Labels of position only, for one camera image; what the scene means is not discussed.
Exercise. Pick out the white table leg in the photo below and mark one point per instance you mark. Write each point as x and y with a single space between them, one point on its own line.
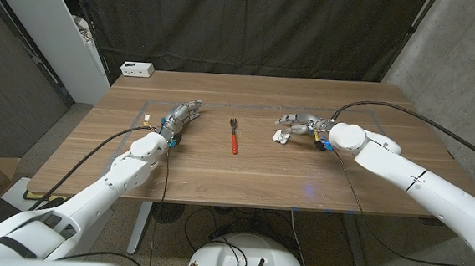
139 227

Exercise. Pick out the grey perforated partition panel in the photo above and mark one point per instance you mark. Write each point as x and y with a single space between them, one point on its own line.
9 100

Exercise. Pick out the white robot torso base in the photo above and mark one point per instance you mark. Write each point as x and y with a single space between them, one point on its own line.
216 257

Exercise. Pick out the grey table leg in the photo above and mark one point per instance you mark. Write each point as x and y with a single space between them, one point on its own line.
353 242

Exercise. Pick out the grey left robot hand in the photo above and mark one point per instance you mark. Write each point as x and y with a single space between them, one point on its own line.
178 117

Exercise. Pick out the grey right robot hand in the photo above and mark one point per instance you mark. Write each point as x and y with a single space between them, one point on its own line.
307 123

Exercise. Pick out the white power strip box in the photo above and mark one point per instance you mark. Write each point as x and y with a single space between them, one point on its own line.
136 69

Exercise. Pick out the black round floor fan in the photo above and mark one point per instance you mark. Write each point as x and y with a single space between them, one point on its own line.
167 212

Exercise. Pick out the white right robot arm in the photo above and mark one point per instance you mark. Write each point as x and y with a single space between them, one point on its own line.
418 183

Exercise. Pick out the white shelf cabinet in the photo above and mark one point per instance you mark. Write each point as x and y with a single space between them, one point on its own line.
48 23

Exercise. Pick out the black fabric backdrop curtain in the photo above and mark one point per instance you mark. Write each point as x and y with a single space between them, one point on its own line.
249 29

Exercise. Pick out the black backdrop stand pole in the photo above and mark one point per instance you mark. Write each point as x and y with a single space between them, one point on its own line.
410 34

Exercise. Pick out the white AirPods case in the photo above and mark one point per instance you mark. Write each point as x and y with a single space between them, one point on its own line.
280 137

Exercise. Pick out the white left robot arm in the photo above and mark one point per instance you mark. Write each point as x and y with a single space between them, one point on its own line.
90 194

